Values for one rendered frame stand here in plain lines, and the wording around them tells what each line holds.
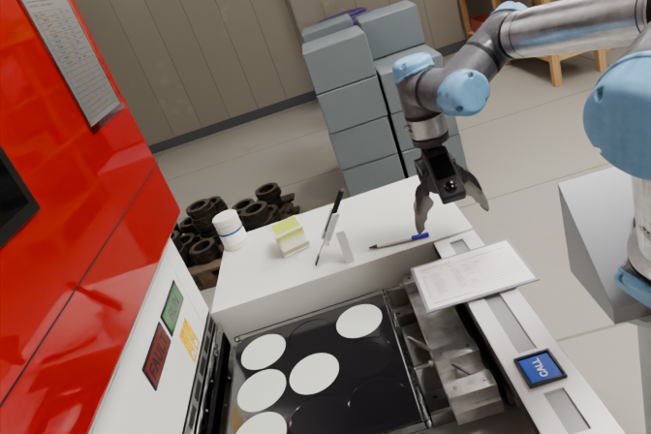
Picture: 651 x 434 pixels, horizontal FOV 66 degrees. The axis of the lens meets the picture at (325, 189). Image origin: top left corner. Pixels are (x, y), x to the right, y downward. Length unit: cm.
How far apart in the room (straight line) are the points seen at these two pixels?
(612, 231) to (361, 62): 209
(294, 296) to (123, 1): 597
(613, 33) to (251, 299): 87
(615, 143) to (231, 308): 88
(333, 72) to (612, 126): 248
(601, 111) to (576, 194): 58
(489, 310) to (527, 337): 9
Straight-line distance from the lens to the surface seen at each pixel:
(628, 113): 54
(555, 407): 81
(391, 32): 337
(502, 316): 94
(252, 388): 107
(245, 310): 120
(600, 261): 110
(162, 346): 95
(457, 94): 83
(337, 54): 294
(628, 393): 209
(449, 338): 103
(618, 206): 113
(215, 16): 662
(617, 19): 72
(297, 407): 99
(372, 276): 117
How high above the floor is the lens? 159
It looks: 24 degrees down
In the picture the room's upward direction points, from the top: 20 degrees counter-clockwise
